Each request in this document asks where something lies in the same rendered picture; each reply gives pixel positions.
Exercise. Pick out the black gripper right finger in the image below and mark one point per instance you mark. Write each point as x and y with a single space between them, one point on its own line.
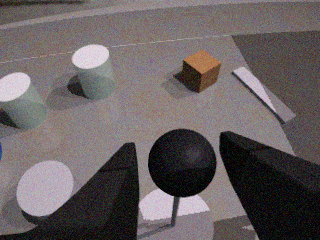
279 192

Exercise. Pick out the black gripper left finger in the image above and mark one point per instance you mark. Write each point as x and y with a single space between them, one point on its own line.
106 208

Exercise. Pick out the brown cube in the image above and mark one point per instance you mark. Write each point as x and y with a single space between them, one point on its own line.
200 70

